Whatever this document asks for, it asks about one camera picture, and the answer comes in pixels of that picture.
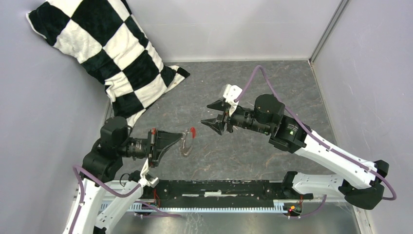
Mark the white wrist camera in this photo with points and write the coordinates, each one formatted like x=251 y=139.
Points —
x=229 y=94
x=145 y=178

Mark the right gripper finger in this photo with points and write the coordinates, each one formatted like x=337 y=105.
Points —
x=215 y=124
x=218 y=105

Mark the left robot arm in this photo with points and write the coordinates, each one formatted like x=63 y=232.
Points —
x=99 y=207

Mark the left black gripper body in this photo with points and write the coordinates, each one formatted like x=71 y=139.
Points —
x=152 y=160

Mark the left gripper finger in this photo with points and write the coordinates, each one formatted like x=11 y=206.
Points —
x=161 y=149
x=165 y=140

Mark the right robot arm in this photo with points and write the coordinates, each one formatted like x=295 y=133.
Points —
x=356 y=180

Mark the keyring loop with red tag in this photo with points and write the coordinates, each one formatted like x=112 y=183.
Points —
x=186 y=141

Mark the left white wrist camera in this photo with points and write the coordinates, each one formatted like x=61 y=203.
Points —
x=145 y=178

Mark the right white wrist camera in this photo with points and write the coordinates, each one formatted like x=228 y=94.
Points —
x=229 y=94

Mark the black white checkered cloth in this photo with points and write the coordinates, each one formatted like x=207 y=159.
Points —
x=107 y=41

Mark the corner aluminium profile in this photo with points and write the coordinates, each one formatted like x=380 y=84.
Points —
x=329 y=29

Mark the toothed cable duct strip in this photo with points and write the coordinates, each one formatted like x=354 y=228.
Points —
x=277 y=207

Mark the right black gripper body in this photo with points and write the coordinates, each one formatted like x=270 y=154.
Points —
x=239 y=118

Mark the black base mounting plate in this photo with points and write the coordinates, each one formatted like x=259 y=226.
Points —
x=220 y=193

